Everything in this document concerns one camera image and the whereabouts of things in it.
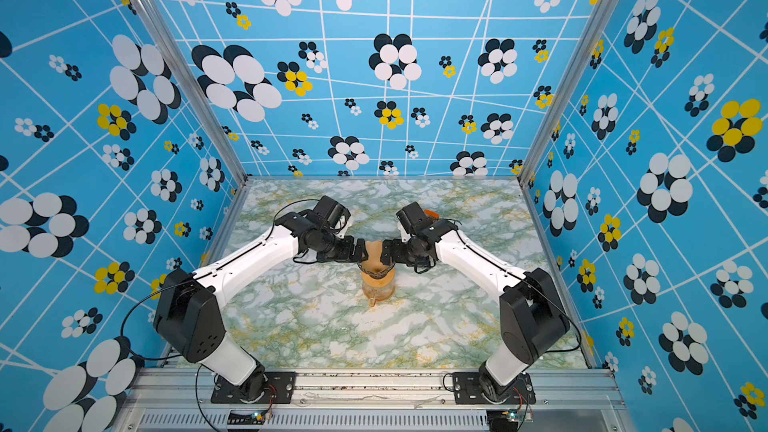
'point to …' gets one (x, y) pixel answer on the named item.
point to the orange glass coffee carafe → (378, 289)
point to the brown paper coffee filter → (374, 262)
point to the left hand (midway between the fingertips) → (358, 255)
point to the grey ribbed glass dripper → (373, 274)
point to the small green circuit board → (256, 418)
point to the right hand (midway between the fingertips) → (396, 259)
